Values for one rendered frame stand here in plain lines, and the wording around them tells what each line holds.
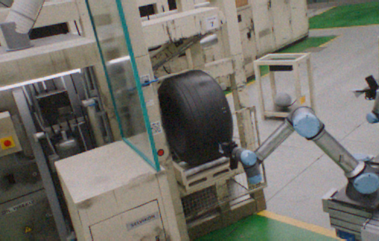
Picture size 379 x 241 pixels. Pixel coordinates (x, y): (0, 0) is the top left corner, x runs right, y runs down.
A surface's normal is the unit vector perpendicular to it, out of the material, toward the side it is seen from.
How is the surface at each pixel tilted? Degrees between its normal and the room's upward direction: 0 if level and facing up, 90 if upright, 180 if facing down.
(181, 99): 58
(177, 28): 90
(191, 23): 90
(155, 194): 90
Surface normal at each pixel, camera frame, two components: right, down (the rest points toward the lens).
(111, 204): 0.41, 0.22
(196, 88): 0.11, -0.60
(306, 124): -0.22, 0.25
